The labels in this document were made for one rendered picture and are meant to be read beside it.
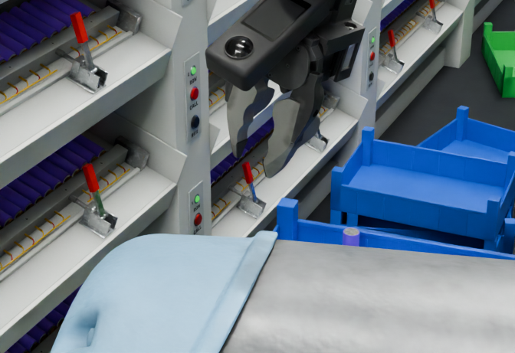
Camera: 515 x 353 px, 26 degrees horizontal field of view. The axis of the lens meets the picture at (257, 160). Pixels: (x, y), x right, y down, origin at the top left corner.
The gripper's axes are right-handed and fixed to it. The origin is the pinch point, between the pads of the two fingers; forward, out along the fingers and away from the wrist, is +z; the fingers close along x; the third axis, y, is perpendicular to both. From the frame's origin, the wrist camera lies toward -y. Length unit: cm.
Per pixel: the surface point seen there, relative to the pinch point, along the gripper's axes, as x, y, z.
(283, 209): 3.1, 15.0, 13.7
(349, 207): 25, 80, 52
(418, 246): -10.6, 21.6, 12.6
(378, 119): 45, 123, 57
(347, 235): -4.9, 15.7, 12.4
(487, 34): 51, 183, 52
